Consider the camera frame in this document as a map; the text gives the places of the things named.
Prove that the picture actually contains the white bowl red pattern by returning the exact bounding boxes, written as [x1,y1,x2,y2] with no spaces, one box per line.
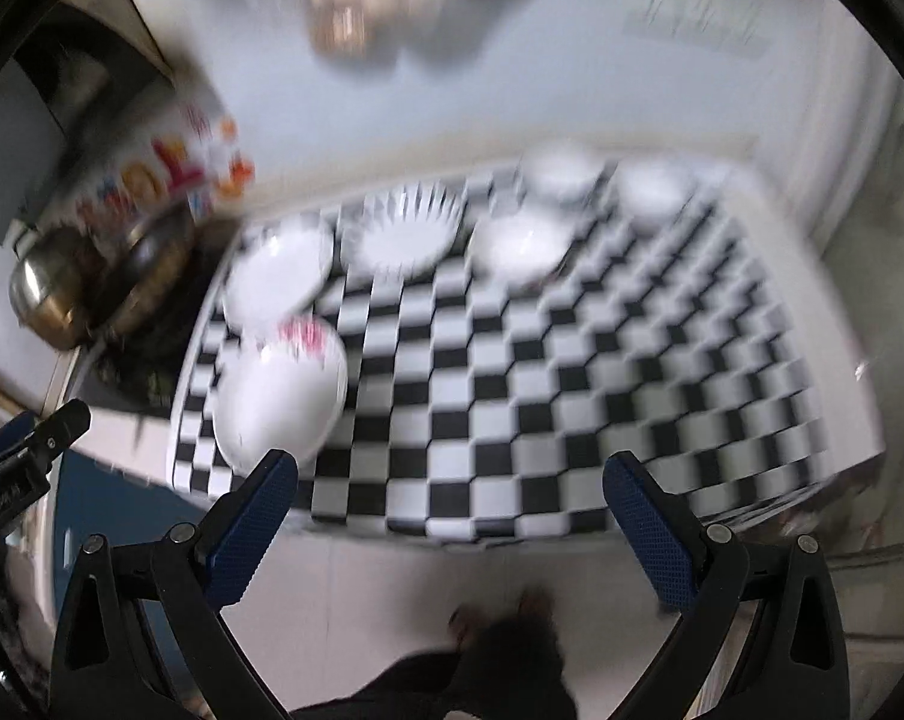
[212,316,347,475]

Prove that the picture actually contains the white plate blue stripes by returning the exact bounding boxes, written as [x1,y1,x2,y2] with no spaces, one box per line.
[338,182,465,280]

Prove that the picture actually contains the white plain bowl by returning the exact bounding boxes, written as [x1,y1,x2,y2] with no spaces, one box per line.
[468,208,575,286]

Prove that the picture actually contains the steel kettle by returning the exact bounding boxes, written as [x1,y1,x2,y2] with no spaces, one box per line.
[9,226,107,351]

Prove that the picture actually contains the steel pot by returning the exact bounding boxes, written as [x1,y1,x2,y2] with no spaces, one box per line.
[89,203,196,338]

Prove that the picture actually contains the white plain plate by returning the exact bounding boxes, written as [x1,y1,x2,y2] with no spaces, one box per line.
[223,216,335,335]

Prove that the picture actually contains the colourful printed box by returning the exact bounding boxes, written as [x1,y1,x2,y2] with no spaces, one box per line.
[38,83,257,254]

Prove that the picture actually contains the black white checkered mat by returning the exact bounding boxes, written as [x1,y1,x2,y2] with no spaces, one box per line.
[164,154,836,542]

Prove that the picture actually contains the white bowl colourful dots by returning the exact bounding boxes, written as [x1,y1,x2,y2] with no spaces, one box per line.
[520,140,606,203]

